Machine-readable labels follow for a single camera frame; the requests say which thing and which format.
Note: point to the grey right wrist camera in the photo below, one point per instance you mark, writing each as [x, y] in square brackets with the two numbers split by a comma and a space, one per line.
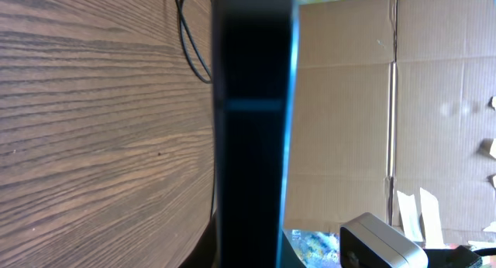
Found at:
[367, 241]

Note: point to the Samsung Galaxy smartphone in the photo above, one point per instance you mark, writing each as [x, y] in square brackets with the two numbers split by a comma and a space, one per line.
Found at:
[254, 62]

